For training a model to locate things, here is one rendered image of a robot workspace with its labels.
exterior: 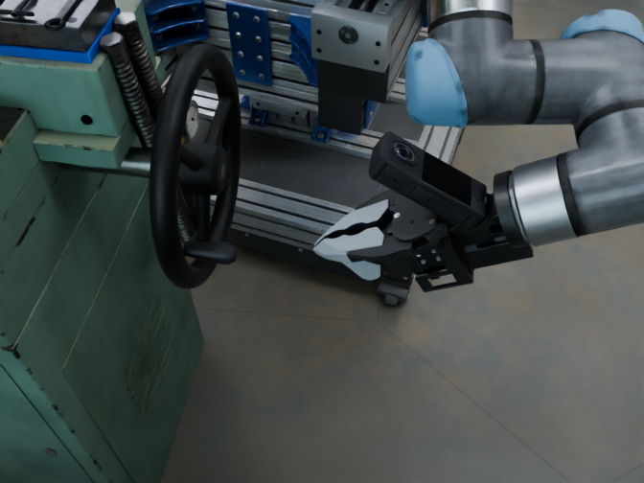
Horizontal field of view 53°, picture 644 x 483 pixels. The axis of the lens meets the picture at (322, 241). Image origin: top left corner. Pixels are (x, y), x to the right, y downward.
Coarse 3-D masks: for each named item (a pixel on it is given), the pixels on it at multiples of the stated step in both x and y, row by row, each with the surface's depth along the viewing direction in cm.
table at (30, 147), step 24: (0, 120) 69; (24, 120) 70; (24, 144) 70; (48, 144) 71; (72, 144) 71; (96, 144) 71; (120, 144) 72; (0, 168) 66; (24, 168) 71; (0, 192) 67; (0, 216) 67
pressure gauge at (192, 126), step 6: (192, 102) 104; (192, 108) 106; (192, 114) 106; (198, 114) 109; (186, 120) 103; (198, 120) 109; (186, 126) 104; (192, 126) 107; (186, 132) 104; (192, 132) 107
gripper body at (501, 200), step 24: (504, 192) 56; (408, 216) 61; (432, 216) 59; (504, 216) 56; (408, 240) 59; (432, 240) 58; (456, 240) 61; (480, 240) 61; (504, 240) 60; (408, 264) 64; (432, 264) 63; (456, 264) 61; (480, 264) 63; (432, 288) 64
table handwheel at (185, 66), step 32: (192, 64) 67; (224, 64) 77; (192, 96) 66; (224, 96) 83; (160, 128) 63; (224, 128) 87; (128, 160) 76; (160, 160) 63; (192, 160) 70; (224, 160) 77; (160, 192) 63; (192, 192) 77; (224, 192) 89; (160, 224) 65; (224, 224) 87; (160, 256) 67
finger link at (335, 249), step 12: (372, 228) 63; (324, 240) 66; (336, 240) 65; (348, 240) 64; (360, 240) 63; (372, 240) 62; (324, 252) 66; (336, 252) 64; (348, 264) 66; (360, 264) 66; (372, 264) 65; (360, 276) 67; (372, 276) 67
